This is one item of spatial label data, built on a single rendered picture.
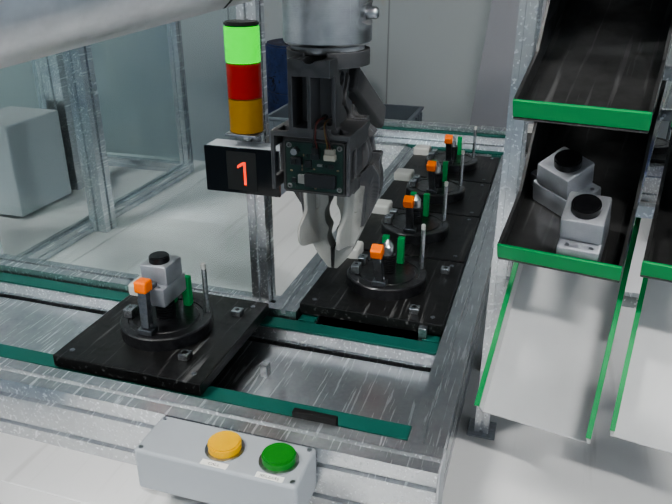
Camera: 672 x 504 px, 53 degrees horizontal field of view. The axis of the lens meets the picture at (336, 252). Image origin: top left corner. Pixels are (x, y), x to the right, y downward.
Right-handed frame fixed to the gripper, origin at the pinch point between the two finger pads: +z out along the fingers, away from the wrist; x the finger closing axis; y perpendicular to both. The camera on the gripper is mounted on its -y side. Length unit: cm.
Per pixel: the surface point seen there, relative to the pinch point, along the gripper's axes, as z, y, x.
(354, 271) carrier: 24, -43, -10
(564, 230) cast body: -0.5, -11.6, 21.7
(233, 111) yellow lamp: -6.1, -29.4, -25.0
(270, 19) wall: 19, -412, -181
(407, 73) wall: 60, -458, -89
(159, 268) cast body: 14.9, -17.8, -32.8
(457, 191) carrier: 24, -92, 0
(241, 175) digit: 3.4, -29.1, -24.2
